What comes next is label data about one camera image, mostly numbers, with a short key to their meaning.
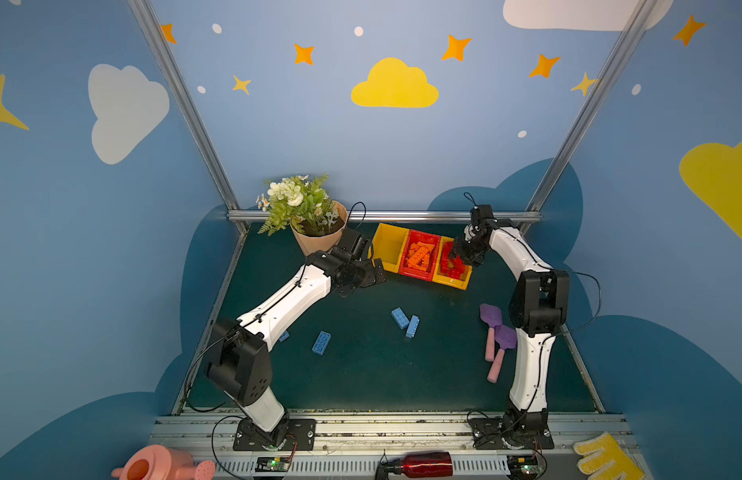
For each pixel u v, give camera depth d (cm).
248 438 73
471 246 88
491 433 75
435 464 67
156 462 61
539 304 58
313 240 95
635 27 72
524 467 71
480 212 84
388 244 113
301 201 89
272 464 71
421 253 108
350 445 73
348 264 64
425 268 106
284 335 90
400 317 94
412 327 91
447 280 102
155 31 71
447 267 107
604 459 70
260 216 88
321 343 88
